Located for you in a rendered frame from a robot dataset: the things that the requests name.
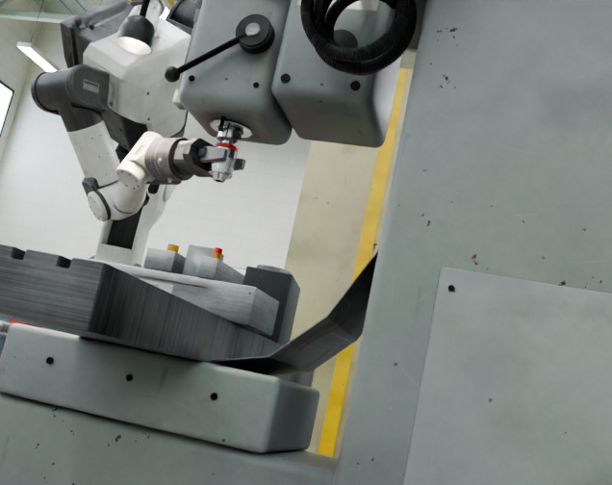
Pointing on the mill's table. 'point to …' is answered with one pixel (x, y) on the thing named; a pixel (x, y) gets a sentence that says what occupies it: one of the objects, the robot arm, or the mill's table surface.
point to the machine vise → (215, 293)
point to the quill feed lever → (248, 30)
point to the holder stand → (279, 280)
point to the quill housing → (236, 71)
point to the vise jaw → (164, 261)
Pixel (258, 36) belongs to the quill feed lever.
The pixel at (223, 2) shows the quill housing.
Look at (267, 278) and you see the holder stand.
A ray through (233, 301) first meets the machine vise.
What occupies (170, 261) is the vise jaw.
